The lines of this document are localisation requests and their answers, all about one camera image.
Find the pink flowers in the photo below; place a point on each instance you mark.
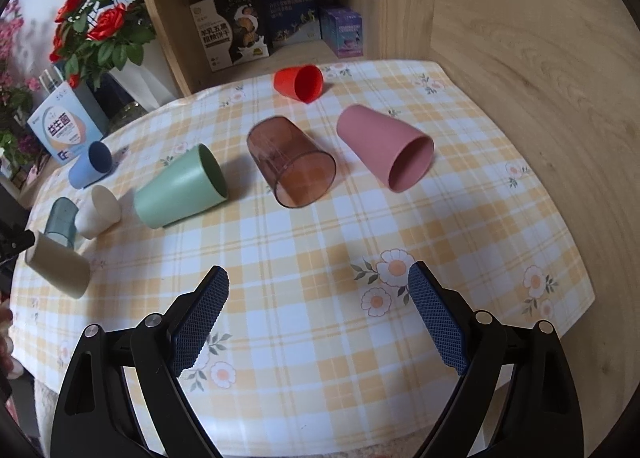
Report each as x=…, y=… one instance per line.
x=12, y=38

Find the teal translucent cup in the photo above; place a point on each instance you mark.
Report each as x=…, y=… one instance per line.
x=61, y=220

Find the red rose bouquet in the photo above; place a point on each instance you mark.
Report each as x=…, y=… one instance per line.
x=107, y=25

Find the dark blue box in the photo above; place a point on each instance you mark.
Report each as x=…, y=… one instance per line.
x=290, y=13

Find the purple box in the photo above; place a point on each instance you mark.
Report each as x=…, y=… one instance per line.
x=345, y=33

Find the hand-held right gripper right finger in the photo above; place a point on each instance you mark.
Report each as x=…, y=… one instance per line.
x=440, y=325

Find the blue and white box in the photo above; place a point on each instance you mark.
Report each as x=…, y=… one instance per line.
x=62, y=128

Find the white vase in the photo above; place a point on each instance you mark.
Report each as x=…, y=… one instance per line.
x=145, y=80

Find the white and black box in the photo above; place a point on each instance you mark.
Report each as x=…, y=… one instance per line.
x=225, y=33

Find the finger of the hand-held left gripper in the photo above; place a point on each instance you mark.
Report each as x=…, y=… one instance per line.
x=15, y=242

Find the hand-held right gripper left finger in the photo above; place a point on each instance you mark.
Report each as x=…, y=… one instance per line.
x=199, y=325

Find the brown translucent cup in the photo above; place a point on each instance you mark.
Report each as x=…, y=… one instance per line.
x=280, y=153

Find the blue cup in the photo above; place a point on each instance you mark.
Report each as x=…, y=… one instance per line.
x=85, y=170

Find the small white cup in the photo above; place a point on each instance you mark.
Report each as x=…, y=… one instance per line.
x=97, y=213

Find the green cup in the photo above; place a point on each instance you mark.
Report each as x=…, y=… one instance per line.
x=172, y=193

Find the wooden shelf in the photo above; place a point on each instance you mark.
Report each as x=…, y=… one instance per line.
x=150, y=3

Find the person's left hand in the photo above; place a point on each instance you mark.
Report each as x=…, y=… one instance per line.
x=6, y=358

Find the beige cup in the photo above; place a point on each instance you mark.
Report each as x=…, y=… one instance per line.
x=57, y=265

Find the red cup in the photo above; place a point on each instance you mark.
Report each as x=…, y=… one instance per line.
x=287, y=80

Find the pink cup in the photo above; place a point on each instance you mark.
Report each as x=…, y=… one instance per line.
x=370, y=138

